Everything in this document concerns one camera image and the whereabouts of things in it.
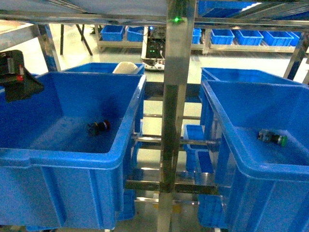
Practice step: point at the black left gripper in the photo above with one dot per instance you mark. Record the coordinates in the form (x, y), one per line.
(19, 84)

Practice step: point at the blue bin holding red button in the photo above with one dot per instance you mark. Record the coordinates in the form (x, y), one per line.
(55, 178)

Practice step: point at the white round object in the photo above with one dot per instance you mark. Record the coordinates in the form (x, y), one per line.
(126, 68)

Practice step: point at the red mushroom push button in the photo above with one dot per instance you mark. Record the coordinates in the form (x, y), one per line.
(95, 128)

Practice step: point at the blue bin behind right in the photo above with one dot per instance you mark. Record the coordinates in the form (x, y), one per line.
(248, 98)

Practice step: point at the blue bin holding green button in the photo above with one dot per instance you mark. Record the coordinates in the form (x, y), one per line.
(265, 186)

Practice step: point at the steel rack upright post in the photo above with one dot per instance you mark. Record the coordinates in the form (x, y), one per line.
(179, 32)

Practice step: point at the green mushroom push button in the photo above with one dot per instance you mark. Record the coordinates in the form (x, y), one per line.
(267, 136)

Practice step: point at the blue bin behind left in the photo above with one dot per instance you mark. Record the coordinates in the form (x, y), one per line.
(81, 99)

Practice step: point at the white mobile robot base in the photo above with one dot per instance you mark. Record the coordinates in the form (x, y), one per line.
(153, 48)

